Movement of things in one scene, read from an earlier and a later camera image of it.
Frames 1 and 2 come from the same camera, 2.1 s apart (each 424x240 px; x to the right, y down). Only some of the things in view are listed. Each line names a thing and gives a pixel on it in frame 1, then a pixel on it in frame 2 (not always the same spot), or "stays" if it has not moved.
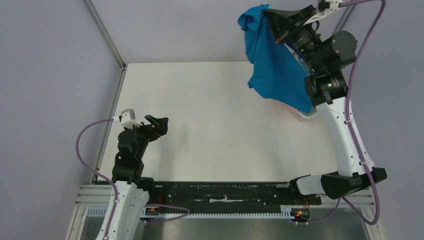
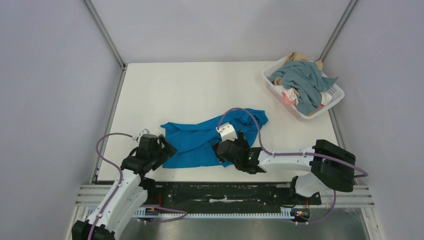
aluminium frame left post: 100,21 stays
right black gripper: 292,29 → 224,148
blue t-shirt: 279,74 → 193,142
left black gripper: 154,133 → 167,152
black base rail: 229,197 stays
